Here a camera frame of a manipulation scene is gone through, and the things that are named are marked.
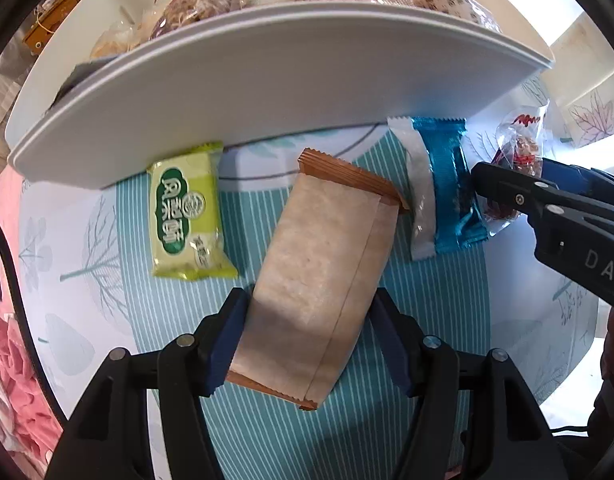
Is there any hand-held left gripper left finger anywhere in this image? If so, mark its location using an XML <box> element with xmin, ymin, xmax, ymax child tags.
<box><xmin>44</xmin><ymin>287</ymin><xmax>253</xmax><ymax>480</ymax></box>

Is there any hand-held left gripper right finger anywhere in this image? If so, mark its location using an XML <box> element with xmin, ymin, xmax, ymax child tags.
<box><xmin>369</xmin><ymin>287</ymin><xmax>570</xmax><ymax>480</ymax></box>

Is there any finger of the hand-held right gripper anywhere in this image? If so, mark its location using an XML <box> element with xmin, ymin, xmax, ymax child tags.
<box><xmin>540</xmin><ymin>158</ymin><xmax>614</xmax><ymax>211</ymax></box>
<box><xmin>470</xmin><ymin>161</ymin><xmax>588</xmax><ymax>232</ymax></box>

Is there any clear red print snack packet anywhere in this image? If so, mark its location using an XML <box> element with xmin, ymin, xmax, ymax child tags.
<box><xmin>487</xmin><ymin>100</ymin><xmax>550</xmax><ymax>238</ymax></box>

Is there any beige packet with brown ends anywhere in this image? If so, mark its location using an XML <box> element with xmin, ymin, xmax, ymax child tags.
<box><xmin>226</xmin><ymin>148</ymin><xmax>412</xmax><ymax>412</ymax></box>

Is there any white tray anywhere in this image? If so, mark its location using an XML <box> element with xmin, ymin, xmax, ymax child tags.
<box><xmin>7</xmin><ymin>1</ymin><xmax>557</xmax><ymax>190</ymax></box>

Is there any clear packet yellow pastry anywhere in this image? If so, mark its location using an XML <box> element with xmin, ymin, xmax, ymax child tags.
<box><xmin>89</xmin><ymin>17</ymin><xmax>152</xmax><ymax>61</ymax></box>

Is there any teal and white snack packet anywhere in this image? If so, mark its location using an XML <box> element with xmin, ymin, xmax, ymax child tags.
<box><xmin>387</xmin><ymin>116</ymin><xmax>488</xmax><ymax>262</ymax></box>

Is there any green snack packet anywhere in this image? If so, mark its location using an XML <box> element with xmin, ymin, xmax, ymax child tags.
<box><xmin>146</xmin><ymin>141</ymin><xmax>239</xmax><ymax>282</ymax></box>

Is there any pink blanket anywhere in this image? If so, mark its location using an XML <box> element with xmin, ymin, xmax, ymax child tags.
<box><xmin>0</xmin><ymin>170</ymin><xmax>62</xmax><ymax>461</ymax></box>

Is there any dark grey packet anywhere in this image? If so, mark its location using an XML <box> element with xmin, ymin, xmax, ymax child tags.
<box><xmin>54</xmin><ymin>60</ymin><xmax>112</xmax><ymax>106</ymax></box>

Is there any clear packet brown crumb cookie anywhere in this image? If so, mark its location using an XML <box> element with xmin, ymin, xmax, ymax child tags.
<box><xmin>149</xmin><ymin>0</ymin><xmax>243</xmax><ymax>41</ymax></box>

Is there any wooden cabinet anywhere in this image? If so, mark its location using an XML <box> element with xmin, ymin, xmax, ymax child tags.
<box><xmin>22</xmin><ymin>0</ymin><xmax>138</xmax><ymax>53</ymax></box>

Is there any black cable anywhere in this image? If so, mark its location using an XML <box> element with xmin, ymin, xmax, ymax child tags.
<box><xmin>550</xmin><ymin>422</ymin><xmax>595</xmax><ymax>438</ymax></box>
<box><xmin>0</xmin><ymin>180</ymin><xmax>70</xmax><ymax>423</ymax></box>

